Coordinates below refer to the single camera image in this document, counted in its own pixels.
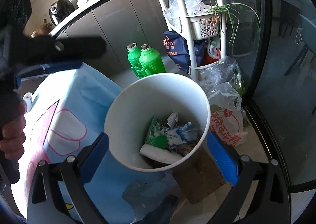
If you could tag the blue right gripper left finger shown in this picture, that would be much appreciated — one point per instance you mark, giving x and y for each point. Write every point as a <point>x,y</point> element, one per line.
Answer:
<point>90,158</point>

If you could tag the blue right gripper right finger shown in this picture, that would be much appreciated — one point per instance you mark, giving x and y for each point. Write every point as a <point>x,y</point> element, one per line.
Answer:
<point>226,158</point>

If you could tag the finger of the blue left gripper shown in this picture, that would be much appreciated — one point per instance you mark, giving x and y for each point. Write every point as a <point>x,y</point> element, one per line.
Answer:
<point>44,70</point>

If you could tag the green snack packet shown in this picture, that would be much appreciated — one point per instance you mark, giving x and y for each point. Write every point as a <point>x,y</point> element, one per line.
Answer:
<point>156,134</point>

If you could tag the blue white carton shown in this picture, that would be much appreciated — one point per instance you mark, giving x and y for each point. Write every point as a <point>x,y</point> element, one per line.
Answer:
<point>181,135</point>

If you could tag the white round trash bin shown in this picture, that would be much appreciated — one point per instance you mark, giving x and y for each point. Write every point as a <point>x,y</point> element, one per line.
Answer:
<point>174,99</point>

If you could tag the person's left hand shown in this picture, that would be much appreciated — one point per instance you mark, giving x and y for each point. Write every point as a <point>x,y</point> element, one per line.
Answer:
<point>14,136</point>

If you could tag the brown cardboard piece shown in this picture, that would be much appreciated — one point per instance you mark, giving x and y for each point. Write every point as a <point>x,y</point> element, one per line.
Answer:
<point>199,177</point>

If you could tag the copper cooking pot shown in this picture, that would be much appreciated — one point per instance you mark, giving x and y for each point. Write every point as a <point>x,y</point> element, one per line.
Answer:
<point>43,30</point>

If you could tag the white red printed plastic bag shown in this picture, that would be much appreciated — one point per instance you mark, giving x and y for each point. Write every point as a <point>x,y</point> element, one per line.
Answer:
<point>226,117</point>

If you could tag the light blue cartoon tablecloth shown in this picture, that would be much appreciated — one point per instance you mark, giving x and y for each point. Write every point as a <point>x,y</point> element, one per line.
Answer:
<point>68,113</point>

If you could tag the black air fryer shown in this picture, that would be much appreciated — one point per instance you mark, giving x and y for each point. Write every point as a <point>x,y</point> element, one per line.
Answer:
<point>60,10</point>

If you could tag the green plastic bottle left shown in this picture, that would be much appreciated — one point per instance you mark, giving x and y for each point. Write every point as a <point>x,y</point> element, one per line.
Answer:
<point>134,53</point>

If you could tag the green plastic bottle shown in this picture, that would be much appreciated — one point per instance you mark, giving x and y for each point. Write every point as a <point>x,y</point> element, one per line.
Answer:
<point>134,53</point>
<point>151,61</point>

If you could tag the green plastic bottle right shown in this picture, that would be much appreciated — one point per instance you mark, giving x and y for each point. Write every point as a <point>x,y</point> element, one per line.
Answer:
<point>151,61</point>

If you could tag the dark blue shopping bag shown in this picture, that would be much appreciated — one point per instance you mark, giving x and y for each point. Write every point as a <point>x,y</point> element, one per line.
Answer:
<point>177,50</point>

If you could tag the green spider plant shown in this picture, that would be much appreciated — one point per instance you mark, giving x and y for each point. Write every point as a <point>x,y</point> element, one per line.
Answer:
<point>232,16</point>

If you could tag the white tiered storage rack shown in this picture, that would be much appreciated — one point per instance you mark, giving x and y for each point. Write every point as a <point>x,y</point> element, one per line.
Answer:
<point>199,26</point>

